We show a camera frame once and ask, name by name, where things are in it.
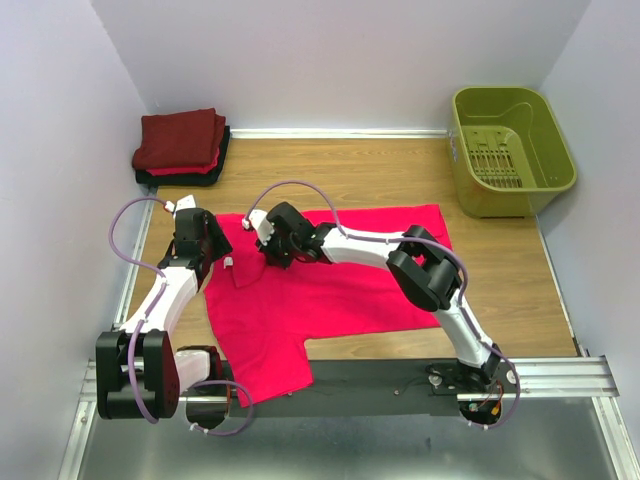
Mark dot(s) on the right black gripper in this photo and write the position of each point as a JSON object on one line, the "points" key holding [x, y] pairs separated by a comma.
{"points": [[270, 259]]}

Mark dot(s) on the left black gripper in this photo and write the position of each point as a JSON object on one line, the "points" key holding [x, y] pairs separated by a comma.
{"points": [[222, 244]]}

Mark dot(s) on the pink t shirt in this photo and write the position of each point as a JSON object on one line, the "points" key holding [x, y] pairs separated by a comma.
{"points": [[262, 315]]}

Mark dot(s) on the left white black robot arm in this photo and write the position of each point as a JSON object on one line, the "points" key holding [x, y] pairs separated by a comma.
{"points": [[138, 374]]}

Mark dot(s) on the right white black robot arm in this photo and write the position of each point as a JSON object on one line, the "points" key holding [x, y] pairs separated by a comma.
{"points": [[428, 273]]}

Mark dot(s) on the folded bright red shirt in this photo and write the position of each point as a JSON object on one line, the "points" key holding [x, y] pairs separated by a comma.
{"points": [[200, 169]]}

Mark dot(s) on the folded black shirt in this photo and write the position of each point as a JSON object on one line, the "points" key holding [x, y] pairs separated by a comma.
{"points": [[189, 179]]}

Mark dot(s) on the folded dark red shirt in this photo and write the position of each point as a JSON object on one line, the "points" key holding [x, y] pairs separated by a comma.
{"points": [[186, 138]]}

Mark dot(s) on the olive green plastic bin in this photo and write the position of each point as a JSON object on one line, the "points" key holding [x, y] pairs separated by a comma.
{"points": [[508, 155]]}

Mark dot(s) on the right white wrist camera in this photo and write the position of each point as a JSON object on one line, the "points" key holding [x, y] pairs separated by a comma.
{"points": [[257, 222]]}

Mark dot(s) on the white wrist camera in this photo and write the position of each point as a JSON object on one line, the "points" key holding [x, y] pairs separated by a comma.
{"points": [[257, 222], [186, 202]]}

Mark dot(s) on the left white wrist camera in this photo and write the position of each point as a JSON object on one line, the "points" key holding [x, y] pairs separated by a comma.
{"points": [[186, 202]]}

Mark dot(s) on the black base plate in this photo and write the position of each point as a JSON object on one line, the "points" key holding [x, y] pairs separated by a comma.
{"points": [[343, 388]]}

